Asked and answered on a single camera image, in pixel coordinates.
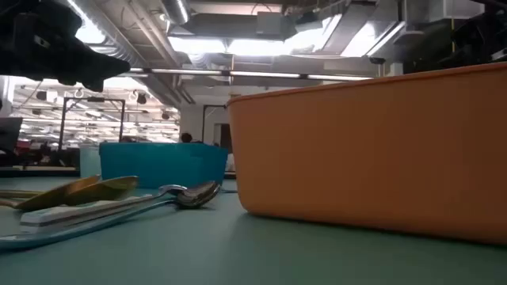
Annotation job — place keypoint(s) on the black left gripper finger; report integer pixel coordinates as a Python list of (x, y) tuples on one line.
[(95, 69)]

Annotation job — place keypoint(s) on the gold spoon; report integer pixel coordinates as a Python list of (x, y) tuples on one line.
[(47, 196), (115, 186)]

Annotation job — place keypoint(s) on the light teal translucent bin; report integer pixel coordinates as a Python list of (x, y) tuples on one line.
[(89, 162)]

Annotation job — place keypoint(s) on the dark monitor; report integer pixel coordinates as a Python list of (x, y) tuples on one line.
[(10, 134)]

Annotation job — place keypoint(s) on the person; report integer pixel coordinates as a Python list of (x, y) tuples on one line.
[(186, 137)]

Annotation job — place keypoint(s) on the blue plastic bin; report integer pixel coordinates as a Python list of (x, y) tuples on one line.
[(158, 164)]

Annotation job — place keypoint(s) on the orange plastic bin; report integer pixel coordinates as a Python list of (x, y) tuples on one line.
[(356, 150)]

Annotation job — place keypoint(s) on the black gantry frame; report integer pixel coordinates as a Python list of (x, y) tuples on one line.
[(62, 126)]

